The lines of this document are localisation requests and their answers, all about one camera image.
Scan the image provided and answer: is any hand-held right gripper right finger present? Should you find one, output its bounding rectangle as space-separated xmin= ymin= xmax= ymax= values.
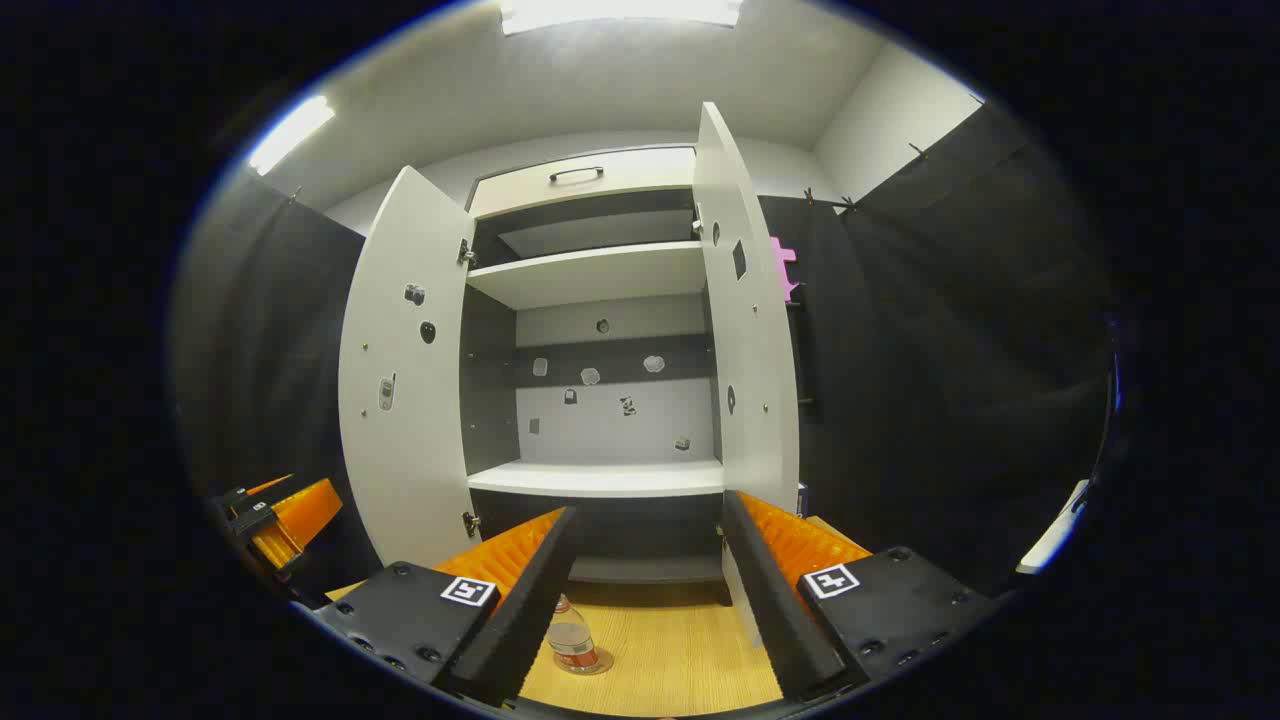
xmin=722 ymin=490 xmax=1001 ymax=701

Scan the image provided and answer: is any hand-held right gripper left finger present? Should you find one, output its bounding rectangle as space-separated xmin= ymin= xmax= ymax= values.
xmin=313 ymin=505 xmax=579 ymax=708

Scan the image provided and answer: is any clear plastic bottle red label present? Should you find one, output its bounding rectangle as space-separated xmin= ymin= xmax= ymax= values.
xmin=547 ymin=593 xmax=614 ymax=676

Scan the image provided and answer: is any white cabinet door cat sticker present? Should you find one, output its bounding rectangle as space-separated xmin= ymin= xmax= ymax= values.
xmin=693 ymin=100 xmax=801 ymax=649

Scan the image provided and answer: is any white cabinet shelf board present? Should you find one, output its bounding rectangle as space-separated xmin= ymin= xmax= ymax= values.
xmin=466 ymin=241 xmax=707 ymax=310
xmin=467 ymin=459 xmax=725 ymax=499

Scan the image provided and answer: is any white and grey cabinet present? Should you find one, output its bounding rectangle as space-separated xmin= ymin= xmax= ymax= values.
xmin=460 ymin=145 xmax=736 ymax=606

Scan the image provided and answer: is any black backdrop cloth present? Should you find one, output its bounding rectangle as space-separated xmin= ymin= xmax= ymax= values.
xmin=170 ymin=100 xmax=1116 ymax=601

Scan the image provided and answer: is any ceiling light panel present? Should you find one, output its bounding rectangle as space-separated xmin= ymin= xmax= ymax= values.
xmin=500 ymin=0 xmax=743 ymax=36
xmin=248 ymin=95 xmax=336 ymax=176

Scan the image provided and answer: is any white cabinet top panel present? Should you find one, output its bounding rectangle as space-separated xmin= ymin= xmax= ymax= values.
xmin=468 ymin=147 xmax=698 ymax=219

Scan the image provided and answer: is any white cabinet door camera sticker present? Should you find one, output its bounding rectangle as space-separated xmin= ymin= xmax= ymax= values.
xmin=338 ymin=165 xmax=479 ymax=571

